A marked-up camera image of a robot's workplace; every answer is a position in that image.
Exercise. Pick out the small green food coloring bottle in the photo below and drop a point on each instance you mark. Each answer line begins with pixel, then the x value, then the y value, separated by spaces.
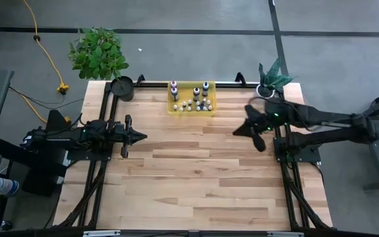
pixel 184 104

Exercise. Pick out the black caster wheel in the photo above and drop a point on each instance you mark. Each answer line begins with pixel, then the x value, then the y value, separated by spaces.
pixel 6 226

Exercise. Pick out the large purple food coloring bottle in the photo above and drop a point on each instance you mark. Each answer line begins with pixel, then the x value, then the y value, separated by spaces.
pixel 174 93

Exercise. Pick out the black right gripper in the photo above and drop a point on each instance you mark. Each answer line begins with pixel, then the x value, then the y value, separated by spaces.
pixel 257 123

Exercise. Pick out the green leafy potted tree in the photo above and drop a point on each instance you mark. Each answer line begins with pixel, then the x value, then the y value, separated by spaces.
pixel 97 54

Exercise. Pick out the yellow translucent plastic bin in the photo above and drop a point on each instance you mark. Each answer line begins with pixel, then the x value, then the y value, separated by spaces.
pixel 176 113

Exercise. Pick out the silver metal bracket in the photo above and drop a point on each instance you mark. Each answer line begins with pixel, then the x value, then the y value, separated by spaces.
pixel 285 234
pixel 102 233

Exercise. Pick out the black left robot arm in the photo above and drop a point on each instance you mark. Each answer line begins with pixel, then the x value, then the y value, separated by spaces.
pixel 64 136

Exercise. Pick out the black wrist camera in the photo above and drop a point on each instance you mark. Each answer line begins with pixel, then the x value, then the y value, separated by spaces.
pixel 118 131
pixel 275 115

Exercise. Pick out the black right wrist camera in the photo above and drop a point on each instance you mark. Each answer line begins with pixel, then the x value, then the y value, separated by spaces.
pixel 275 115

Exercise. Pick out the green snake plant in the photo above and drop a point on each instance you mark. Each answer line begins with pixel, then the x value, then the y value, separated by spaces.
pixel 273 77

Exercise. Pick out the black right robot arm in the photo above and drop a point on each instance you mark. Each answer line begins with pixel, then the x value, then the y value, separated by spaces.
pixel 327 123

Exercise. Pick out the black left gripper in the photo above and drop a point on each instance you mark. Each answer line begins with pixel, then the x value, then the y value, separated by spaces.
pixel 125 151

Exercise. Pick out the black equipment stand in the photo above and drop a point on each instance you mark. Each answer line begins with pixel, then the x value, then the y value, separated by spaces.
pixel 44 179

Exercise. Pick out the large blue food coloring bottle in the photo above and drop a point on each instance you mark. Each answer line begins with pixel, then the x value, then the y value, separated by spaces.
pixel 205 89

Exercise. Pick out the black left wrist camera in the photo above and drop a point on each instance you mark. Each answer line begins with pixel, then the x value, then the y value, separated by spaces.
pixel 118 131

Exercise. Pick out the white round plant pot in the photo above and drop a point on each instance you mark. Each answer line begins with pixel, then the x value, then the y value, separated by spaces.
pixel 259 89

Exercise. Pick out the black round plant pot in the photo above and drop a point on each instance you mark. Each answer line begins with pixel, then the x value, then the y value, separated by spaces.
pixel 122 88

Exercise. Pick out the white blue cylindrical container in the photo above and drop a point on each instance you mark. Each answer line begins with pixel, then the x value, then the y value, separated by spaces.
pixel 3 186

